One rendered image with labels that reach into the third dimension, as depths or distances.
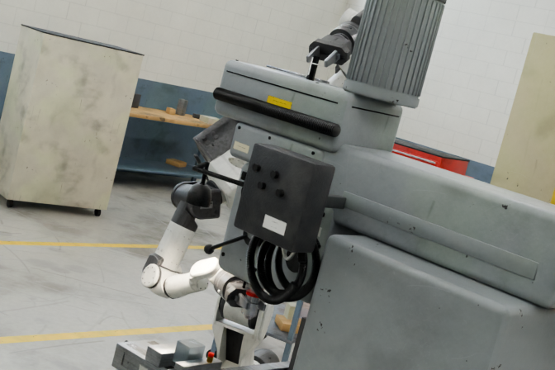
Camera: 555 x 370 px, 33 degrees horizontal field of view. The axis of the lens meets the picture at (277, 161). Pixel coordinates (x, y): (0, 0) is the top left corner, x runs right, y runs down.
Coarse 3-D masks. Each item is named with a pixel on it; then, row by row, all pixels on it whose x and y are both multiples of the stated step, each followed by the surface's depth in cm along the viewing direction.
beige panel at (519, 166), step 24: (552, 48) 399; (528, 72) 406; (552, 72) 398; (528, 96) 405; (552, 96) 397; (528, 120) 404; (552, 120) 396; (504, 144) 410; (528, 144) 403; (552, 144) 395; (504, 168) 409; (528, 168) 402; (552, 168) 394; (528, 192) 401; (552, 192) 394
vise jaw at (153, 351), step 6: (150, 348) 254; (156, 348) 254; (162, 348) 255; (168, 348) 257; (174, 348) 258; (150, 354) 254; (156, 354) 252; (162, 354) 251; (168, 354) 253; (150, 360) 253; (156, 360) 252; (162, 360) 252; (168, 360) 254; (162, 366) 252
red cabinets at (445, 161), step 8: (400, 144) 790; (408, 144) 813; (392, 152) 793; (400, 152) 787; (408, 152) 785; (416, 152) 780; (424, 152) 776; (432, 152) 785; (440, 152) 813; (424, 160) 774; (432, 160) 770; (440, 160) 767; (448, 160) 777; (456, 160) 787; (464, 160) 798; (448, 168) 781; (456, 168) 791; (464, 168) 803
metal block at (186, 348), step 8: (176, 344) 254; (184, 344) 252; (192, 344) 254; (200, 344) 255; (176, 352) 254; (184, 352) 252; (192, 352) 252; (200, 352) 254; (176, 360) 254; (184, 360) 252
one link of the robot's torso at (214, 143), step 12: (228, 120) 318; (204, 132) 317; (216, 132) 316; (228, 132) 315; (204, 144) 315; (216, 144) 314; (228, 144) 313; (204, 156) 322; (216, 156) 311; (228, 156) 310; (216, 168) 309; (228, 168) 308; (240, 168) 307; (216, 180) 309; (228, 192) 305; (228, 204) 312
